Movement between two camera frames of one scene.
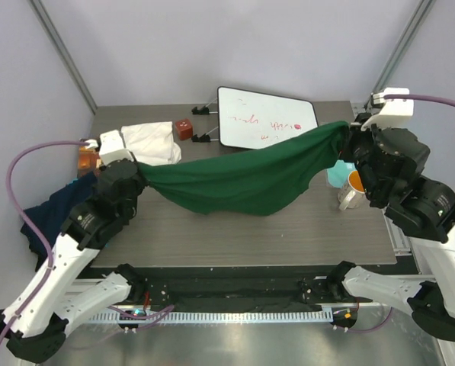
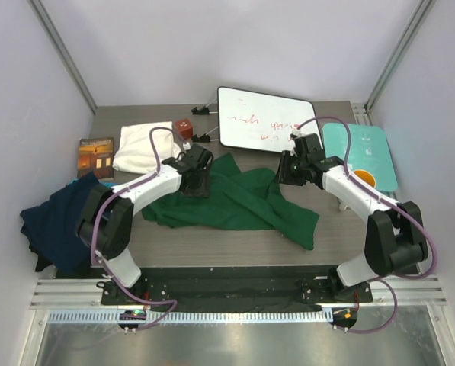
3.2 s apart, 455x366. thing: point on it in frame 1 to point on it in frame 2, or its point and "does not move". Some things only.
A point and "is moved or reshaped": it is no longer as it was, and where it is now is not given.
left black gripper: [143, 181] to [203, 190]
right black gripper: [355, 133] to [283, 175]
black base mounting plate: [197, 286] does not move
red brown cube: [184, 129] does not move
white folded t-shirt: [152, 143] does not move
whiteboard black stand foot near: [204, 138] does not move
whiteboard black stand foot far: [201, 110] does not move
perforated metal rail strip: [225, 316] does not move
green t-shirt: [273, 178] is moved or reshaped
